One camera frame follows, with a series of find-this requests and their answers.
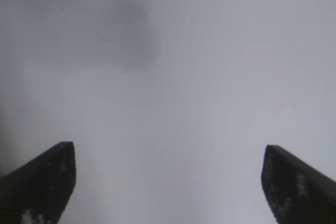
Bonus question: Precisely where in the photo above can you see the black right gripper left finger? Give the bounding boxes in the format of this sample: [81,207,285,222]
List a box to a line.
[0,141,77,224]

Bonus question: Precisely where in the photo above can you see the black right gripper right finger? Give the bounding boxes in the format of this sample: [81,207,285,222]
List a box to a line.
[260,144,336,224]

